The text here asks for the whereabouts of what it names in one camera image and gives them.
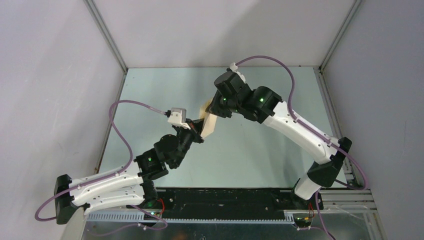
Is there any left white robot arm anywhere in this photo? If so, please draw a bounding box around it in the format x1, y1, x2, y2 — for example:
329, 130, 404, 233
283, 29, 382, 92
54, 119, 204, 225

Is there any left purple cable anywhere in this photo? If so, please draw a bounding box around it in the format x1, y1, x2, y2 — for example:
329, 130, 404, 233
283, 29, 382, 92
34, 99, 170, 238

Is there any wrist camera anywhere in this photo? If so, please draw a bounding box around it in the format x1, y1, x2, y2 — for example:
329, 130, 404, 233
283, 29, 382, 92
228, 62, 246, 83
167, 107, 191, 130

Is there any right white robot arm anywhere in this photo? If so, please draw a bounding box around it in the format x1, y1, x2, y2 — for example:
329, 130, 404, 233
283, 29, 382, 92
206, 71, 352, 209

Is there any tan paper envelope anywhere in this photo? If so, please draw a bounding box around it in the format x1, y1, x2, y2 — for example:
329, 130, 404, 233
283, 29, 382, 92
199, 98, 218, 139

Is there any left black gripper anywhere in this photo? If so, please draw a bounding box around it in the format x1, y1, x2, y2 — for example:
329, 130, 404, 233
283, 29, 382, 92
171, 118, 206, 168

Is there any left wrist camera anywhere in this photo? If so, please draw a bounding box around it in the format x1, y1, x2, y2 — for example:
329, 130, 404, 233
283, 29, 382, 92
167, 107, 191, 130

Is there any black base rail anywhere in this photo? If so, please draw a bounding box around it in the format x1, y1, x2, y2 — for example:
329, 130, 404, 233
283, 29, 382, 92
139, 187, 324, 221

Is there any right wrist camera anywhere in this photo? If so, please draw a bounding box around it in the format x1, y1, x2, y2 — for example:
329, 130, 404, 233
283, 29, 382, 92
228, 62, 246, 83

